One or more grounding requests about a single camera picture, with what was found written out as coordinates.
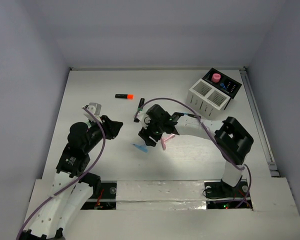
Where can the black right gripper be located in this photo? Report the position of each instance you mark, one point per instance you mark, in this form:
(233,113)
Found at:
(145,133)

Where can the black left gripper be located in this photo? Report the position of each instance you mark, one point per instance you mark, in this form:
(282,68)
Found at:
(107,128)

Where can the blue folding marker pen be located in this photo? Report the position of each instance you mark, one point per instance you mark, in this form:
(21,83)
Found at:
(142,148)

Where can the pink folding marker pen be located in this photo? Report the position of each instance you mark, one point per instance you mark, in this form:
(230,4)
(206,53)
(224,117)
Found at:
(164,140)

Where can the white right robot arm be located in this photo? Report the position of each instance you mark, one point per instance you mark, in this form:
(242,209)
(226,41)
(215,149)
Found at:
(229,136)

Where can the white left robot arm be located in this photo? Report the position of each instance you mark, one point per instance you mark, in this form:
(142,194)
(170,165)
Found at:
(72,185)

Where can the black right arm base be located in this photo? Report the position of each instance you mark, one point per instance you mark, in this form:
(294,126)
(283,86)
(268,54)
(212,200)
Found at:
(218,190)

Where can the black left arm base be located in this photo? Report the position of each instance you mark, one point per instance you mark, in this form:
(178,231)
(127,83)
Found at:
(105,199)

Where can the green highlighter black body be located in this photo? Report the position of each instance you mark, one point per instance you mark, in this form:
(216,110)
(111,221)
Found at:
(141,103)

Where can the orange highlighter black body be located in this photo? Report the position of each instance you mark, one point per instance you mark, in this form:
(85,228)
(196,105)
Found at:
(124,96)

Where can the blue highlighter black body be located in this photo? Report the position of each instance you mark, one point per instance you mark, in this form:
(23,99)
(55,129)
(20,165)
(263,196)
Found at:
(192,115)

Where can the white slotted organizer box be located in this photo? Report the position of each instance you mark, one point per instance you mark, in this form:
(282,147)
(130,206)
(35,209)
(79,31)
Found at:
(206,100)

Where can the black slotted organizer box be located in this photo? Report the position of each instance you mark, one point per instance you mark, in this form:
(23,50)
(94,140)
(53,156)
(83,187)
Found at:
(232,85)

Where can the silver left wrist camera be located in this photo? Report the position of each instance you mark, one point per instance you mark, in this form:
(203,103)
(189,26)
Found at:
(92,112)

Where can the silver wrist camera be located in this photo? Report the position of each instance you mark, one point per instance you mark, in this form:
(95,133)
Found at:
(92,112)
(140,116)

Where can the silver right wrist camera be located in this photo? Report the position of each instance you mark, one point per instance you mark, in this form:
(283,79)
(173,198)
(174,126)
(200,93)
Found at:
(140,116)

